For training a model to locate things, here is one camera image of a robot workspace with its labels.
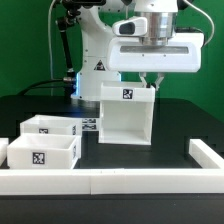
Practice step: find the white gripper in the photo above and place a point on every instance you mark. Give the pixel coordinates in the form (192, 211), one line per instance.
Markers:
(182, 53)

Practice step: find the white drawer cabinet frame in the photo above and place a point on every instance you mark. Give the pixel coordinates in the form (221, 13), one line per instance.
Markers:
(126, 113)

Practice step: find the white drawer box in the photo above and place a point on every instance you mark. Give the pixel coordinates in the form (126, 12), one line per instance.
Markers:
(44, 151)
(44, 124)

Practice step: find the white front drawer box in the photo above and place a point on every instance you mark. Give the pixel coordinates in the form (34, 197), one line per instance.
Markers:
(44, 151)

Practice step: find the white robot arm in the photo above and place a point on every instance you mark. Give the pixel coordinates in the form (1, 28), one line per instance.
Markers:
(131, 36)

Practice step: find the marker tag sheet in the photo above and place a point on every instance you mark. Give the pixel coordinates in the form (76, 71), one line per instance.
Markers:
(90, 124)

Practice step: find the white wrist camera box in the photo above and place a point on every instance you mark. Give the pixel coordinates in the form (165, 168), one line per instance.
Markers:
(134, 26)

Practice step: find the white right border rail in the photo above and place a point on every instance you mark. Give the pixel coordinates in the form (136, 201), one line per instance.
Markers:
(205, 156)

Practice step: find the white border rail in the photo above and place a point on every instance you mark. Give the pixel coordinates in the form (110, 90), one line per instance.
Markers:
(3, 149)
(110, 181)
(205, 156)

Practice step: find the white front border rail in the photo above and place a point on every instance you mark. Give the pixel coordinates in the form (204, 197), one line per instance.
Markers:
(110, 181)

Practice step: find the white left border rail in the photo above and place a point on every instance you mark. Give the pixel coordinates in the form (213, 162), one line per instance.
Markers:
(3, 149)

